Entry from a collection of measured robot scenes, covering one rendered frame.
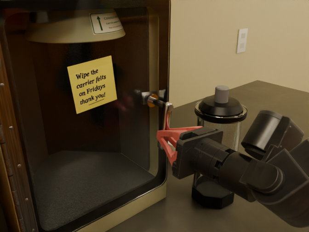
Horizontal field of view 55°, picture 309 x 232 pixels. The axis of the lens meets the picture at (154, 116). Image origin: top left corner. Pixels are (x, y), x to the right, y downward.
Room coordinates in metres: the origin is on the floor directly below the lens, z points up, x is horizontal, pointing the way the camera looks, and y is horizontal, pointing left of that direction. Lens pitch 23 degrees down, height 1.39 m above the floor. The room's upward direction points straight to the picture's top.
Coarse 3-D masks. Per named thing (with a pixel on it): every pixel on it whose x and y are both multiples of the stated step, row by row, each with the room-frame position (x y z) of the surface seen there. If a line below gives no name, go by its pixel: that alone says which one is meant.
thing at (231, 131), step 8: (200, 112) 0.55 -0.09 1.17; (200, 120) 0.56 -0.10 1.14; (224, 128) 0.53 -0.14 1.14; (232, 128) 0.53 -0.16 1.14; (240, 128) 0.55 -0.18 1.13; (224, 136) 0.53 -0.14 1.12; (232, 136) 0.53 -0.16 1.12; (224, 144) 0.53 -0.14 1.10; (232, 144) 0.53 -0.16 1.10; (200, 176) 0.55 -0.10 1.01; (200, 184) 0.54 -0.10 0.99; (208, 184) 0.53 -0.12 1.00; (216, 184) 0.53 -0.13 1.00; (200, 192) 0.54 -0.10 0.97; (208, 192) 0.53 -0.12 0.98; (216, 192) 0.53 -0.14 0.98; (224, 192) 0.53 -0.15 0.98
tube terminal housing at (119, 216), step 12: (0, 156) 0.36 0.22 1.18; (0, 168) 0.38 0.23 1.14; (0, 180) 0.40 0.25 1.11; (0, 192) 0.42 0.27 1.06; (156, 192) 0.55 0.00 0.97; (12, 204) 0.36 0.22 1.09; (132, 204) 0.50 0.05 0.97; (144, 204) 0.52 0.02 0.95; (12, 216) 0.38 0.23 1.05; (108, 216) 0.46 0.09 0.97; (120, 216) 0.48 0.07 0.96; (12, 228) 0.40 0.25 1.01; (84, 228) 0.43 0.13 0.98; (96, 228) 0.45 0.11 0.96; (108, 228) 0.46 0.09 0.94
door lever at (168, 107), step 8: (152, 96) 0.52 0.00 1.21; (152, 104) 0.52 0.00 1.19; (160, 104) 0.50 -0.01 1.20; (168, 104) 0.49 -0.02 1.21; (168, 112) 0.48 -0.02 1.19; (160, 120) 0.49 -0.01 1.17; (168, 120) 0.48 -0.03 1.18; (160, 128) 0.48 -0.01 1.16; (168, 128) 0.48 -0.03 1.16; (160, 144) 0.48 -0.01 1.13
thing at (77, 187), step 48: (0, 0) 0.37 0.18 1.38; (48, 0) 0.41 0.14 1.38; (96, 0) 0.46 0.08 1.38; (144, 0) 0.51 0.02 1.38; (48, 48) 0.41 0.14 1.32; (96, 48) 0.45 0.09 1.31; (144, 48) 0.51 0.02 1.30; (48, 96) 0.40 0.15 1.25; (144, 96) 0.51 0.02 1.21; (48, 144) 0.39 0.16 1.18; (96, 144) 0.44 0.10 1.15; (144, 144) 0.51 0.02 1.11; (48, 192) 0.38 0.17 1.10; (96, 192) 0.44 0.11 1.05; (144, 192) 0.51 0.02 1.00
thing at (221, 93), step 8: (216, 88) 0.57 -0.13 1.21; (224, 88) 0.56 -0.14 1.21; (208, 96) 0.60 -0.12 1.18; (216, 96) 0.57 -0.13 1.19; (224, 96) 0.56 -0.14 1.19; (200, 104) 0.57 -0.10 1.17; (208, 104) 0.55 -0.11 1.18; (216, 104) 0.55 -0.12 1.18; (224, 104) 0.55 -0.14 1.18; (232, 104) 0.55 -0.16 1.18; (240, 104) 0.56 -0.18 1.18; (208, 112) 0.54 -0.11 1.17; (216, 112) 0.53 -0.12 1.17; (224, 112) 0.53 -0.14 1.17; (232, 112) 0.53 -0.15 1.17; (240, 112) 0.54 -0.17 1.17
